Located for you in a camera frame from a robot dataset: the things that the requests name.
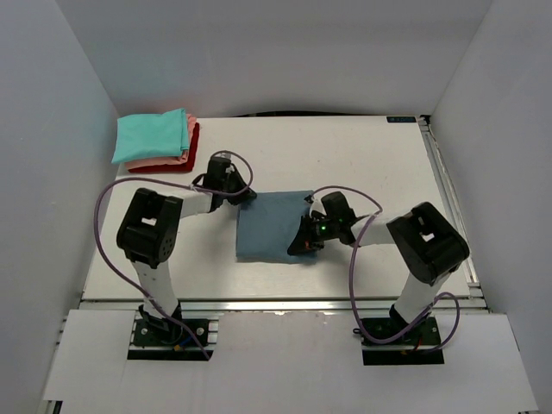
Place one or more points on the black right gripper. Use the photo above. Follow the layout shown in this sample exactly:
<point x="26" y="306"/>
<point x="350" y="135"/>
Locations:
<point x="304" y="241"/>

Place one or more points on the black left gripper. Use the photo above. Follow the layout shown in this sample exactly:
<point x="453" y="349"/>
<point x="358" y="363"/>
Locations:
<point x="234" y="174"/>

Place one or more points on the blue t shirt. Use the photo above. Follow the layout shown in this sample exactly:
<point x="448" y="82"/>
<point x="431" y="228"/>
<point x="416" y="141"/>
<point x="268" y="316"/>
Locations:
<point x="267" y="225"/>

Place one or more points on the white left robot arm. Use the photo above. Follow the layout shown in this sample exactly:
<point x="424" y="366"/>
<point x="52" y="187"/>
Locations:
<point x="148" y="233"/>

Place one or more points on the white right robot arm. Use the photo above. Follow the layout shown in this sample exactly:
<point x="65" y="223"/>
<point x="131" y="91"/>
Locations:
<point x="429" y="245"/>

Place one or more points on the red folded t shirt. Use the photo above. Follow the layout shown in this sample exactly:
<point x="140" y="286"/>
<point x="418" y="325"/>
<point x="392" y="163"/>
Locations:
<point x="186" y="166"/>

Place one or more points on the pink folded t shirt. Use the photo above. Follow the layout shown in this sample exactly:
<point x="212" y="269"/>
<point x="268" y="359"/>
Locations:
<point x="192" y="123"/>

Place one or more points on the teal folded t shirt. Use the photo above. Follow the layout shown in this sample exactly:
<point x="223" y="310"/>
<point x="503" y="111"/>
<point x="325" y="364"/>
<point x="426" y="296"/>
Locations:
<point x="145" y="136"/>

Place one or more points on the blue label sticker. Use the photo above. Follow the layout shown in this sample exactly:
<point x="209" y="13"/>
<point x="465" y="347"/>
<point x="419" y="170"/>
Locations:
<point x="401" y="119"/>

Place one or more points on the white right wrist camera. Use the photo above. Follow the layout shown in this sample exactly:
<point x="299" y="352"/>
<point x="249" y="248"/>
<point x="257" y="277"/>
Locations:
<point x="316" y="210"/>

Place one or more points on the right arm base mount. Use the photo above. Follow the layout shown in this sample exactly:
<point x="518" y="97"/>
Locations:
<point x="415" y="348"/>

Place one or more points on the aluminium table frame rail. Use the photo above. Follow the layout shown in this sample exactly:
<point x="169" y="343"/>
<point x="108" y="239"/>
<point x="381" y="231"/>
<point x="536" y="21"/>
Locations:
<point x="475" y="300"/>

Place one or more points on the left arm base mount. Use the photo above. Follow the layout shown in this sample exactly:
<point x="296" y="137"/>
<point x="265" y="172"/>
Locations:
<point x="154" y="339"/>

